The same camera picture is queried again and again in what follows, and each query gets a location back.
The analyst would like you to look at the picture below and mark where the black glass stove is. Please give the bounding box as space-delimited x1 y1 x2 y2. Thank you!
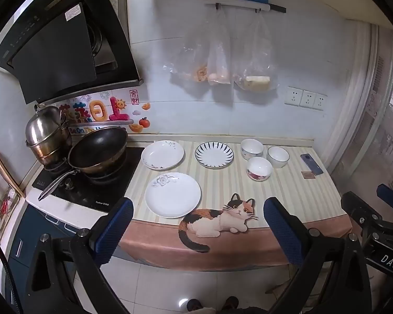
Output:
25 145 145 229

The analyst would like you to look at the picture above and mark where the stainless steel steamer pot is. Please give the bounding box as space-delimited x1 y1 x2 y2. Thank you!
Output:
25 105 73 167

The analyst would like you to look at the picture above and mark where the white bowl with small flowers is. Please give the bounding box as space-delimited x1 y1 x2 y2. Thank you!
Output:
241 139 264 161

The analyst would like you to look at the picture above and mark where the wooden frame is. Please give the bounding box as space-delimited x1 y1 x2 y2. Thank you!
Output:
0 144 23 216

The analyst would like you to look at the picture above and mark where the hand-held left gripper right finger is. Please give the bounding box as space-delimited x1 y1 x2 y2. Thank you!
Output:
264 197 372 314

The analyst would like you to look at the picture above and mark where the white bowl with red flowers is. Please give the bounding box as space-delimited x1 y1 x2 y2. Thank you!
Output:
247 156 273 181

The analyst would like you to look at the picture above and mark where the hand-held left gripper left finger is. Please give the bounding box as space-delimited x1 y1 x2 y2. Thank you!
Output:
25 197 135 314

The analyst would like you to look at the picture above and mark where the deep white floral plate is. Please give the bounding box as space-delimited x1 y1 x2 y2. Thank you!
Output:
141 140 185 170

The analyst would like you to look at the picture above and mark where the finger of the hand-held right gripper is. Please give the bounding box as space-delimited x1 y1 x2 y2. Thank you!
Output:
341 191 393 252
376 184 393 208

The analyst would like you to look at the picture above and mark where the black range hood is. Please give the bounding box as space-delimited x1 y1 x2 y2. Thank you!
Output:
0 0 145 105

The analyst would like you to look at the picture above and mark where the window frame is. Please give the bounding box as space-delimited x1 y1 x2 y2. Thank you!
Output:
327 23 393 190

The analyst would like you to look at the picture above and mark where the white wall hook rail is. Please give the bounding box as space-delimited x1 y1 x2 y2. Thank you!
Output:
205 0 271 12

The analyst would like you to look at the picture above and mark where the striped cat print table mat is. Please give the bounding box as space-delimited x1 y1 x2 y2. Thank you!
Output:
118 139 352 272

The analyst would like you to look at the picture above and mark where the plastic bag with orange snacks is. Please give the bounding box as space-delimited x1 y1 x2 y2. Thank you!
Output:
164 16 217 84

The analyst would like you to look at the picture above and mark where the flat white floral plate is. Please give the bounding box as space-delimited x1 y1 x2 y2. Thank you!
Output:
144 172 202 219

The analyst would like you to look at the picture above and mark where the blue smartphone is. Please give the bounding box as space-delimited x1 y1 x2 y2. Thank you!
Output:
300 153 324 176

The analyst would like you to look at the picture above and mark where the colourful wall sticker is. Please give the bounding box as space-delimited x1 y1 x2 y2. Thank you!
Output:
57 88 151 134

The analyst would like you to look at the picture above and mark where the white plate with blue stripes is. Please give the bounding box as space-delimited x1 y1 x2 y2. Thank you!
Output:
194 141 235 169

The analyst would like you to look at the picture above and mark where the white bowl with blue rim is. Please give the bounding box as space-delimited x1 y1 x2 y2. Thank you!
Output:
267 145 290 169

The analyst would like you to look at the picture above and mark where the blue kitchen cabinet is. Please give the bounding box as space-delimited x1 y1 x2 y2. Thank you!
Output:
7 199 79 314

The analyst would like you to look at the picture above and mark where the plastic bag with white block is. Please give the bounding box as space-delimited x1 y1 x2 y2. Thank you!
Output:
233 13 280 91

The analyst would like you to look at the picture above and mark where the white wall socket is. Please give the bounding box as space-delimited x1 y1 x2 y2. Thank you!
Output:
285 86 303 106
314 93 328 111
299 89 316 108

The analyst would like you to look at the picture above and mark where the black wok with steel handle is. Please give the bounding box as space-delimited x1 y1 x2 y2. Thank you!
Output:
37 127 129 201

